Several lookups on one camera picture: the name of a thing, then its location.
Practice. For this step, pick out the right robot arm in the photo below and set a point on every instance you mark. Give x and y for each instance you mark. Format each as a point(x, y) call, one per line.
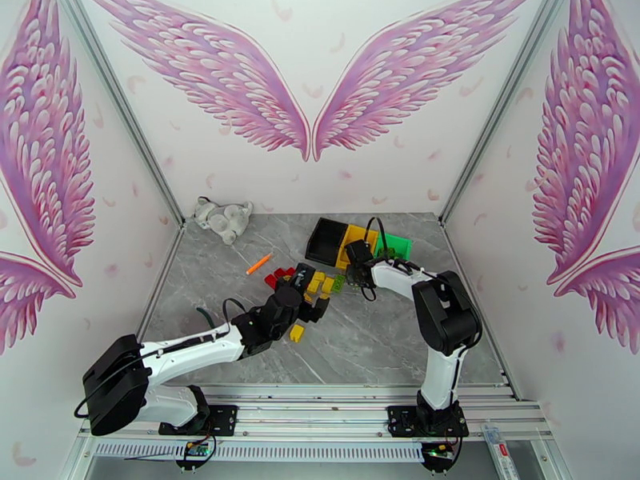
point(445, 313)

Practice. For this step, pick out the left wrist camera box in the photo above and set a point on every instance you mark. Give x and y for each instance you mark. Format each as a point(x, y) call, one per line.
point(304, 273)

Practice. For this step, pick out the small circuit board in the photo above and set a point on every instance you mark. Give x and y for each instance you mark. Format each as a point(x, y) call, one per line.
point(439, 452)
point(192, 451)

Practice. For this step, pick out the aluminium frame post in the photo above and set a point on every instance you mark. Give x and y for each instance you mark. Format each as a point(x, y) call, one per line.
point(500, 103)
point(125, 103)

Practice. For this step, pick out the grey husky plush toy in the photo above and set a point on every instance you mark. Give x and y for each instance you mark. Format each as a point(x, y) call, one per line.
point(222, 221)

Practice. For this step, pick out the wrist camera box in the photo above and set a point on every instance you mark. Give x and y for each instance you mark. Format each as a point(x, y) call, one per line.
point(359, 251)
point(304, 273)

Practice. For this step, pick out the green plastic bin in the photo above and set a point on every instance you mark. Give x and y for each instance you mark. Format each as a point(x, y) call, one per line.
point(397, 242)

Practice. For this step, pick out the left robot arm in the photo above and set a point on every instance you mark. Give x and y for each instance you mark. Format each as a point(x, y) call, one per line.
point(190, 351)

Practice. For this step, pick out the orange marker pen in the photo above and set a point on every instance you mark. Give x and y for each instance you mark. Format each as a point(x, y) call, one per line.
point(259, 264)

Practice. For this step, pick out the black plastic bin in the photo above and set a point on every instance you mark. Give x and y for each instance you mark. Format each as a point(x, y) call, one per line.
point(325, 241)

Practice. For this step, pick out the red lego brick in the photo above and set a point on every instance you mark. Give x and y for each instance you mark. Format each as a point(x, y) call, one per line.
point(284, 272)
point(270, 281)

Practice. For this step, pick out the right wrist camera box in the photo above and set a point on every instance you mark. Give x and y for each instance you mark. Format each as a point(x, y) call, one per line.
point(359, 251)

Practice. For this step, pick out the white label strip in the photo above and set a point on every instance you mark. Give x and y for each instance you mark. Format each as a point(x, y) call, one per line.
point(500, 448)

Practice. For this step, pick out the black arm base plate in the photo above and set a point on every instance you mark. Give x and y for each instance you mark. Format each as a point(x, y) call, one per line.
point(225, 418)
point(400, 421)

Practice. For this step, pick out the yellow plastic bin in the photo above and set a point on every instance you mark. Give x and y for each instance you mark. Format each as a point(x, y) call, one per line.
point(342, 258)

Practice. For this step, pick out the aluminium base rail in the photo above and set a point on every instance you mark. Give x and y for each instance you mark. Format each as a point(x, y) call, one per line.
point(310, 418)

